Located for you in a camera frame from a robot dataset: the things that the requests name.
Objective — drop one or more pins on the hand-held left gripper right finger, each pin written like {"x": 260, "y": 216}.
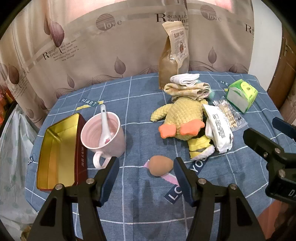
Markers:
{"x": 183, "y": 183}

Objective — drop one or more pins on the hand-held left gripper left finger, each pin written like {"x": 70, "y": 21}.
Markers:
{"x": 109, "y": 183}

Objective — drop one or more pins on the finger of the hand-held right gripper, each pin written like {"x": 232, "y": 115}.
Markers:
{"x": 259, "y": 143}
{"x": 284, "y": 128}

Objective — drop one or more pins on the brown makeup sponge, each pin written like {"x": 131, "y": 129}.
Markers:
{"x": 159, "y": 165}

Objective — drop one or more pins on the pink mug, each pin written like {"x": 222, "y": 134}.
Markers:
{"x": 115, "y": 146}

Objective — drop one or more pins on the small yellow plush toy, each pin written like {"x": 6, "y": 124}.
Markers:
{"x": 198, "y": 144}

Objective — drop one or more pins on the white packet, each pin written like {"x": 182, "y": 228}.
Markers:
{"x": 218, "y": 129}

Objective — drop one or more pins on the yellow plush duck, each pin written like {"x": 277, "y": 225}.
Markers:
{"x": 180, "y": 113}

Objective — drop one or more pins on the beige towel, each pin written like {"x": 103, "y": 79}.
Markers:
{"x": 185, "y": 91}

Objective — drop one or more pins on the white cloth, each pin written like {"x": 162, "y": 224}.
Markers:
{"x": 185, "y": 80}

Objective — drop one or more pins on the pink strip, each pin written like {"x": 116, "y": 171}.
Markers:
{"x": 171, "y": 179}

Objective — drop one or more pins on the pack of cotton swabs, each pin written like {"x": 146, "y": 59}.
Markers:
{"x": 231, "y": 113}

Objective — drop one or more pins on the green tissue pack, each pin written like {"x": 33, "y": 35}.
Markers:
{"x": 240, "y": 95}

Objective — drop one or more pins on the wooden door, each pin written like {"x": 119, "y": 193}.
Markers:
{"x": 286, "y": 76}

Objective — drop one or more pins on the white ceramic spoon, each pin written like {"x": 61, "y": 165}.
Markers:
{"x": 104, "y": 125}

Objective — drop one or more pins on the teal fluffy toy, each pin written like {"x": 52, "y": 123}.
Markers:
{"x": 211, "y": 95}

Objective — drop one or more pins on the blue checked tablecloth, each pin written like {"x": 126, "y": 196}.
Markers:
{"x": 138, "y": 120}

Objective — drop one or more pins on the translucent plastic bag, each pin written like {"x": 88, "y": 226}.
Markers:
{"x": 13, "y": 162}

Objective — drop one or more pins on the brown paper pouch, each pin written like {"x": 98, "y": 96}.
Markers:
{"x": 172, "y": 62}

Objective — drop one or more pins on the orange packets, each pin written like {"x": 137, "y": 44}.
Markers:
{"x": 5, "y": 102}

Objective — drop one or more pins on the beige leaf print curtain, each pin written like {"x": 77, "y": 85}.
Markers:
{"x": 104, "y": 51}

